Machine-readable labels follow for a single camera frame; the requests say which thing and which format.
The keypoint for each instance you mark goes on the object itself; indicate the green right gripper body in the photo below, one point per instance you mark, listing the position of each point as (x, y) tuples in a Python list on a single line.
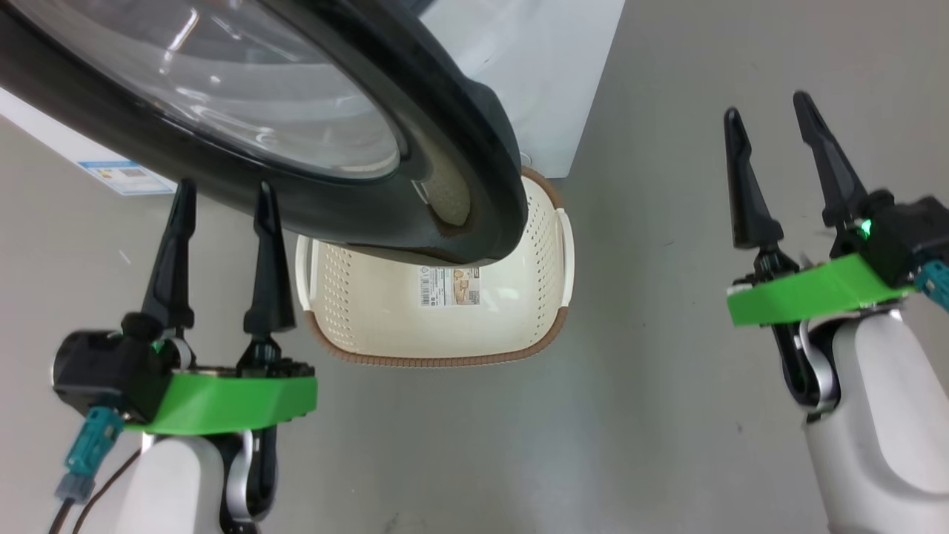
[(808, 297)]

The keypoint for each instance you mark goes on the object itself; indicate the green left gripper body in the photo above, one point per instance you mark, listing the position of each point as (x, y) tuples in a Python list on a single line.
[(222, 400)]

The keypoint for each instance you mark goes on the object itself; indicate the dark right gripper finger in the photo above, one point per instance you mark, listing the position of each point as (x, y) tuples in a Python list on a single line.
[(749, 200), (834, 170)]

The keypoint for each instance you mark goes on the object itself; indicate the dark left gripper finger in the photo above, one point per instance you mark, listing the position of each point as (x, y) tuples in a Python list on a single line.
[(268, 289), (172, 282)]

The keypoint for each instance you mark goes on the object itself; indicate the black round washing machine door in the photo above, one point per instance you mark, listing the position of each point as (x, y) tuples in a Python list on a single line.
[(311, 200)]

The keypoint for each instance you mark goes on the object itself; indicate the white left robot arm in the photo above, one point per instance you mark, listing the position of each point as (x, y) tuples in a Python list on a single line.
[(174, 489)]

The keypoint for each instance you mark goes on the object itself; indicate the cream perforated laundry basket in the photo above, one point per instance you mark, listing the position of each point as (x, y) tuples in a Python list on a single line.
[(385, 326)]

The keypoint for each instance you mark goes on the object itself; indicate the white washing machine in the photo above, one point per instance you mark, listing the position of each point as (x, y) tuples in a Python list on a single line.
[(549, 67)]

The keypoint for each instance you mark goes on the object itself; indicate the blue energy label sticker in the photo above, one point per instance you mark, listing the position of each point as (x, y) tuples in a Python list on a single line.
[(126, 178)]

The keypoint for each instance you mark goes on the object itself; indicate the barcode product label sticker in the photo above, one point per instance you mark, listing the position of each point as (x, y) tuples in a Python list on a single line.
[(448, 287)]

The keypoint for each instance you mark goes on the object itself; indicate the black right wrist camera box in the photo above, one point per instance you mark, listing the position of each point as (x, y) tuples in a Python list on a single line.
[(904, 230)]

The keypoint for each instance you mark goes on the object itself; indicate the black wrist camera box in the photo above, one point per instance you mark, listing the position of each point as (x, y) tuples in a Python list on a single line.
[(104, 371), (904, 230)]

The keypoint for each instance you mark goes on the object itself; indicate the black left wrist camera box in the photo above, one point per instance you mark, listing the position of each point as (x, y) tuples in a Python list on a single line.
[(104, 371)]

